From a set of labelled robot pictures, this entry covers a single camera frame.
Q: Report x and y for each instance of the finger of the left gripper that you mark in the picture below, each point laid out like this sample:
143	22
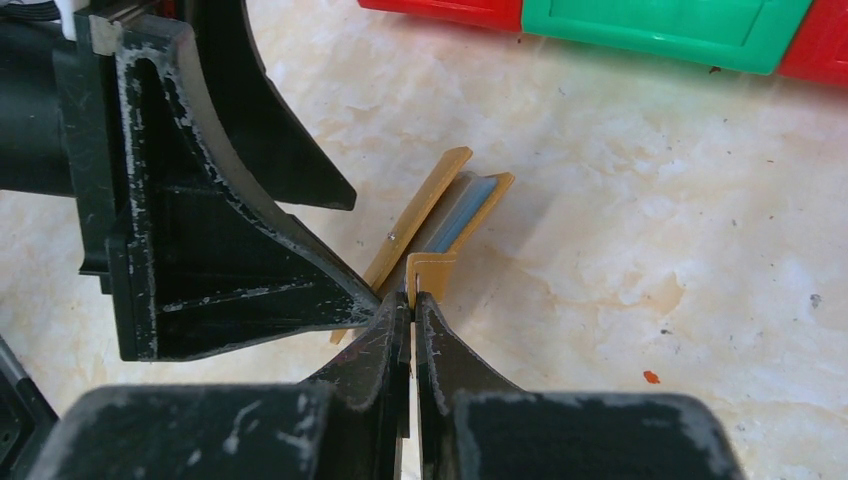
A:
267	135
197	257

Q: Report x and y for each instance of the green plastic bin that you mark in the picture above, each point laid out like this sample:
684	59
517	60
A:
746	36

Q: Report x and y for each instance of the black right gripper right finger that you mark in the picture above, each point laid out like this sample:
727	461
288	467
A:
476	424

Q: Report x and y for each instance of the red bin left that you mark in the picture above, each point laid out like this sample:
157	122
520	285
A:
504	15

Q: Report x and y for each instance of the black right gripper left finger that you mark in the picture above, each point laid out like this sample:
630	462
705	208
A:
345	421

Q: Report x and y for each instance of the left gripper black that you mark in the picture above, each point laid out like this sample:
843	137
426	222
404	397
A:
34	156

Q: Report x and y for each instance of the red bin with cards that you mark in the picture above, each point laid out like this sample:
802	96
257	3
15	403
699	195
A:
818	50

